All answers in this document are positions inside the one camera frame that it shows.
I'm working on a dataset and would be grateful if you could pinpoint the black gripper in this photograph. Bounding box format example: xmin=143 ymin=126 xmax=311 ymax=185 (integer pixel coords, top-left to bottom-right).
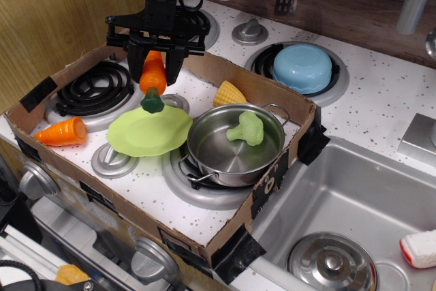
xmin=106 ymin=0 xmax=206 ymax=86

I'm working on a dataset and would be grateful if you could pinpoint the orange toy carrot green top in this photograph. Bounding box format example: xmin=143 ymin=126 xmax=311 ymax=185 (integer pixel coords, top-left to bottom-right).
xmin=139 ymin=50 xmax=167 ymax=114

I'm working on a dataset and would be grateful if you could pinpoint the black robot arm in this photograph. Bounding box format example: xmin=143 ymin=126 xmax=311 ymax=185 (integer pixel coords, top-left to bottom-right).
xmin=106 ymin=0 xmax=211 ymax=85

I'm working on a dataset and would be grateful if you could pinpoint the light green plastic plate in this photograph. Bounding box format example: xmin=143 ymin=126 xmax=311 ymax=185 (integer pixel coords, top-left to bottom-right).
xmin=106 ymin=106 xmax=193 ymax=157

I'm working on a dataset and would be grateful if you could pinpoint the orange carrot half piece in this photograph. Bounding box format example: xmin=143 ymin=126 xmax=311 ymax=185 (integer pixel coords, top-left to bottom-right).
xmin=34 ymin=117 xmax=87 ymax=147

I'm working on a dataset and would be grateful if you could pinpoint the silver stove knob centre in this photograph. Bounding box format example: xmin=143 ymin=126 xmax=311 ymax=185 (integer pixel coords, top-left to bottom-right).
xmin=161 ymin=94 xmax=190 ymax=114

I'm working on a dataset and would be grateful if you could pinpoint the silver stove knob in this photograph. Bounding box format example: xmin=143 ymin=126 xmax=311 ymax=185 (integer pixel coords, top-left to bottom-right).
xmin=161 ymin=94 xmax=190 ymax=114
xmin=232 ymin=18 xmax=269 ymax=46
xmin=91 ymin=143 xmax=139 ymax=179

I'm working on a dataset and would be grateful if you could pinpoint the yellow toy corn piece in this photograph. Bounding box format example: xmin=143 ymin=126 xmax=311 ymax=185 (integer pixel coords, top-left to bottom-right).
xmin=213 ymin=80 xmax=247 ymax=107

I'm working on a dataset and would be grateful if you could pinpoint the silver stove knob back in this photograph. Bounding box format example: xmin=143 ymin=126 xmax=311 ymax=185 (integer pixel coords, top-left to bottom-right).
xmin=232 ymin=18 xmax=269 ymax=46

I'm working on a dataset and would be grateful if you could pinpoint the stainless steel pot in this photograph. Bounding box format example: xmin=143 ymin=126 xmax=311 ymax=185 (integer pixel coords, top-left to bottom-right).
xmin=178 ymin=104 xmax=290 ymax=187

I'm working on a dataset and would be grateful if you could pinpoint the silver stove knob front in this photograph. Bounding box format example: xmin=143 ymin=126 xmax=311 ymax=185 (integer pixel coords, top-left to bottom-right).
xmin=91 ymin=143 xmax=139 ymax=179

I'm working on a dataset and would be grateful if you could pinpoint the green toy broccoli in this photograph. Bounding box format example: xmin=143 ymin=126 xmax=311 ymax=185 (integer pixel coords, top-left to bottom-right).
xmin=226 ymin=111 xmax=264 ymax=146

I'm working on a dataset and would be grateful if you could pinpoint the light blue plastic bowl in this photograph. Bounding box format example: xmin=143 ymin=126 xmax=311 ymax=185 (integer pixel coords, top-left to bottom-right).
xmin=272 ymin=44 xmax=332 ymax=95

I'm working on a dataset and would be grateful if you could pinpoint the silver oven knob left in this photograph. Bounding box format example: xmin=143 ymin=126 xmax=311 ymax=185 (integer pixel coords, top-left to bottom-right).
xmin=19 ymin=161 xmax=60 ymax=200

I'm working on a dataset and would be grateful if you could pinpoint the silver oven knob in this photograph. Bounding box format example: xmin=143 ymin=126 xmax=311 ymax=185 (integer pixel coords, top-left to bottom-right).
xmin=130 ymin=236 xmax=178 ymax=284
xmin=19 ymin=161 xmax=60 ymax=200

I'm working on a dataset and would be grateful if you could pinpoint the silver oven knob right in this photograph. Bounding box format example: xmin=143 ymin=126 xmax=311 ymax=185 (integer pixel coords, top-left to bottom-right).
xmin=130 ymin=236 xmax=178 ymax=284

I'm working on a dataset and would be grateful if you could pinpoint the brown cardboard fence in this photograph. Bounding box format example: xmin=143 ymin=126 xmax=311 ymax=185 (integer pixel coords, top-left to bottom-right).
xmin=1 ymin=27 xmax=328 ymax=274

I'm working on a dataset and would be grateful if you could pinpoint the yellow toy piece bottom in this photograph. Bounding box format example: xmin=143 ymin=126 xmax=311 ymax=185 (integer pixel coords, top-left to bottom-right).
xmin=54 ymin=264 xmax=89 ymax=286

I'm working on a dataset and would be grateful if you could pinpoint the stainless steel sink basin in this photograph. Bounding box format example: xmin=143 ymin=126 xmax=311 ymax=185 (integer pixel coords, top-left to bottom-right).
xmin=251 ymin=138 xmax=435 ymax=290

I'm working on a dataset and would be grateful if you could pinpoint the silver faucet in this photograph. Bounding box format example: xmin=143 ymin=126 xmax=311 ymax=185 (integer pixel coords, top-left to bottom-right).
xmin=396 ymin=0 xmax=435 ymax=67

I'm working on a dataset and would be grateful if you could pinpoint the steel pot lid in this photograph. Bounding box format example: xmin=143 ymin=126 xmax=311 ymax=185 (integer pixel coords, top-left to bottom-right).
xmin=287 ymin=232 xmax=379 ymax=290

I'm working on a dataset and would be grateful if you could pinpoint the white and red toy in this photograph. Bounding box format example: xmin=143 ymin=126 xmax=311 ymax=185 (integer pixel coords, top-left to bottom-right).
xmin=399 ymin=230 xmax=435 ymax=269

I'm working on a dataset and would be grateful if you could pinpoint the black cable bottom left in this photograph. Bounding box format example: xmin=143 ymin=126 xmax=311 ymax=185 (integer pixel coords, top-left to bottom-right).
xmin=0 ymin=259 xmax=44 ymax=291

